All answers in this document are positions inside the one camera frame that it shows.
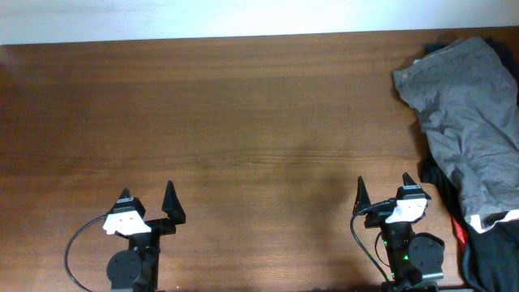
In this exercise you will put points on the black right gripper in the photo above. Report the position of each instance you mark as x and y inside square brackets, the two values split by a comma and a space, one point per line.
[377, 213]

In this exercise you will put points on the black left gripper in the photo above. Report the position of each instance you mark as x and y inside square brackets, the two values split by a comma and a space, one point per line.
[174, 212]

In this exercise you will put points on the grey shorts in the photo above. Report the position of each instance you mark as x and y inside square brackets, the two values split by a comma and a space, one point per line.
[466, 103]

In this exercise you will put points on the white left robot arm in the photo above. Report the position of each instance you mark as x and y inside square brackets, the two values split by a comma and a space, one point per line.
[136, 269]

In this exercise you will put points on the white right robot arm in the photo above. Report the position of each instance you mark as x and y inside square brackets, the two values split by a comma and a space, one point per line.
[415, 260]

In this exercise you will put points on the red garment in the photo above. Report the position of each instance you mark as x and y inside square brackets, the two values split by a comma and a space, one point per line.
[459, 232]

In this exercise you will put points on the black garment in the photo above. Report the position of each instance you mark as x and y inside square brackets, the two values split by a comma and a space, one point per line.
[489, 261]

